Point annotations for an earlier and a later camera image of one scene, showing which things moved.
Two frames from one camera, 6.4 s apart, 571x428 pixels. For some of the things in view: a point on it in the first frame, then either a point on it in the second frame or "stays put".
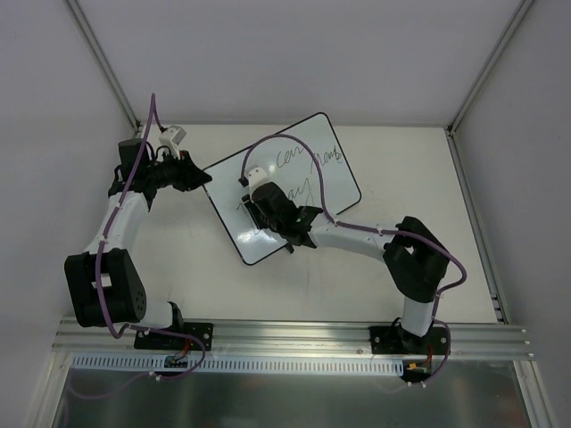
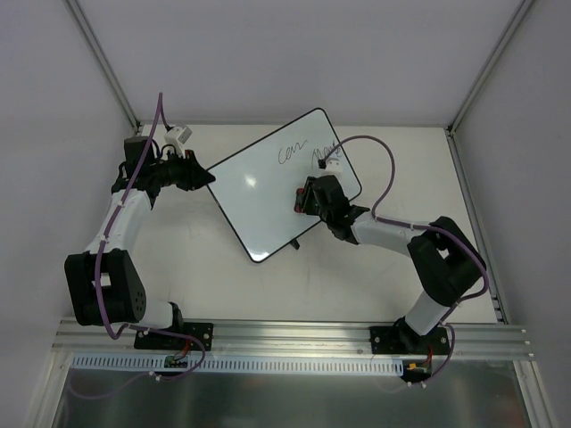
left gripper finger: (194, 179) stays put
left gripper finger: (187, 163) stays put
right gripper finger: (259, 218) to (310, 185)
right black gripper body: (255, 212) to (317, 196)
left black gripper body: (179, 171) stays put
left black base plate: (159, 341) stays put
